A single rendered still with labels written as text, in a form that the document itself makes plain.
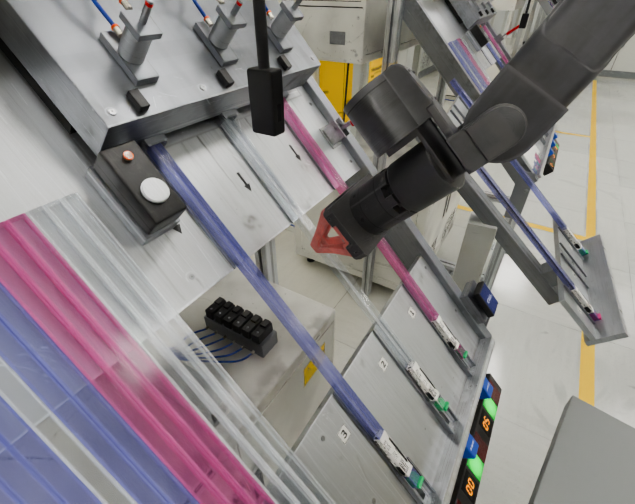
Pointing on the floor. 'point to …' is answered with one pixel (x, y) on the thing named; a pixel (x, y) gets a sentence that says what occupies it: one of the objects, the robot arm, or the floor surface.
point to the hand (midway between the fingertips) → (320, 242)
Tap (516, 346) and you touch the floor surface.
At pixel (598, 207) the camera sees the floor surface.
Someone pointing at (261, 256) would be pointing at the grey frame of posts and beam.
